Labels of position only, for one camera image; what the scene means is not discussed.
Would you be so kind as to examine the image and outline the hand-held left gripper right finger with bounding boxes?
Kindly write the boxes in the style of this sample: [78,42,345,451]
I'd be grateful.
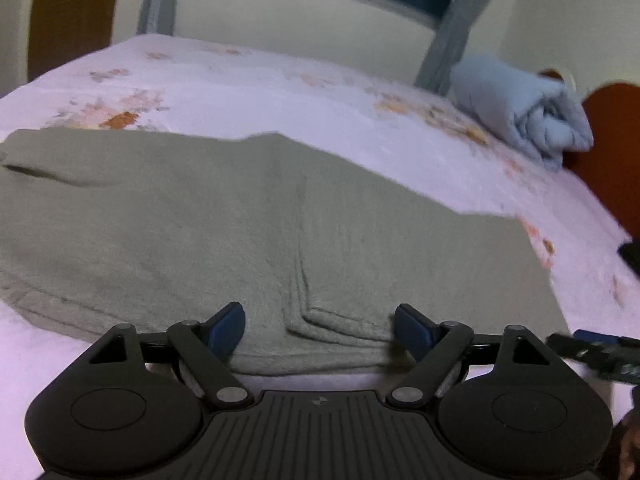
[385,303,557,410]

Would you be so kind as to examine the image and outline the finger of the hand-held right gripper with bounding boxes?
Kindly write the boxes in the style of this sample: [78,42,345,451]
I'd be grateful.
[546,328,640,387]

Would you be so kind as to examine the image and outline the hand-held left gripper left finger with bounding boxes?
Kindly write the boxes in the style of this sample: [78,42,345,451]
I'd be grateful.
[86,302,255,410]

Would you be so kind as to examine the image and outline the grey pants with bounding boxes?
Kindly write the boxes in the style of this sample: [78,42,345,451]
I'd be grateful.
[0,128,572,377]

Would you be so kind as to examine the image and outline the small black object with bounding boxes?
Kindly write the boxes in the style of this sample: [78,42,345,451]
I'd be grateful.
[617,242,640,277]

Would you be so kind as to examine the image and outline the red-brown wooden headboard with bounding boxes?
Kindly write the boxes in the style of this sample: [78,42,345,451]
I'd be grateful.
[539,67,640,242]

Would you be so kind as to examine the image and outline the bed with pink floral sheet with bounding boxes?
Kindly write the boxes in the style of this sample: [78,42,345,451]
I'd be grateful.
[0,34,640,480]

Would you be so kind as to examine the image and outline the rolled light blue quilt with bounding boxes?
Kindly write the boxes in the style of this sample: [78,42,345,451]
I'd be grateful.
[449,55,595,171]

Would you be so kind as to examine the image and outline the brown wooden door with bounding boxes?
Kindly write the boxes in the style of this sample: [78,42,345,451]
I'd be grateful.
[27,0,122,82]

